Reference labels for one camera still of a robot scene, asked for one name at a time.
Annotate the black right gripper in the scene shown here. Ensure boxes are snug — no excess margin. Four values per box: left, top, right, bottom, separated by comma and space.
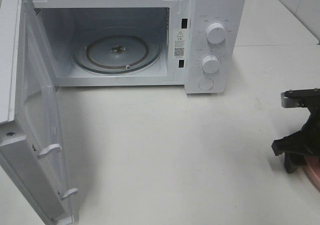
271, 88, 320, 174

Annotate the pink round plate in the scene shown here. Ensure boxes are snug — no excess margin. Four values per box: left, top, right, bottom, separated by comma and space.
305, 156, 320, 190

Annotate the round microwave door button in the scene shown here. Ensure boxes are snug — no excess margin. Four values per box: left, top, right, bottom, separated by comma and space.
198, 78, 214, 91

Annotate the white microwave door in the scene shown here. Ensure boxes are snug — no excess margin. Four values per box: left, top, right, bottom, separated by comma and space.
0, 0, 78, 225

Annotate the lower white microwave knob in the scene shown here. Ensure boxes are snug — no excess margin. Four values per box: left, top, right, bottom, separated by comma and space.
201, 55, 221, 74

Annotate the white microwave knob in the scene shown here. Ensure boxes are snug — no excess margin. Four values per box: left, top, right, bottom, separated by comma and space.
201, 55, 221, 74
205, 21, 227, 45

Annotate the upper white microwave knob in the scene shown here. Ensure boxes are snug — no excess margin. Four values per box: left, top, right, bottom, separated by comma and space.
205, 21, 227, 45

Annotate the white microwave oven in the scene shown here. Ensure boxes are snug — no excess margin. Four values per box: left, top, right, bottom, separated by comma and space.
21, 0, 245, 94

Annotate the white warning label sticker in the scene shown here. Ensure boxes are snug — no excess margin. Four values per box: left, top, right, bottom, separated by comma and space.
173, 29, 187, 58

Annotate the glass microwave turntable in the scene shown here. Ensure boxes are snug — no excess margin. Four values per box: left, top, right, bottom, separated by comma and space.
72, 26, 163, 75

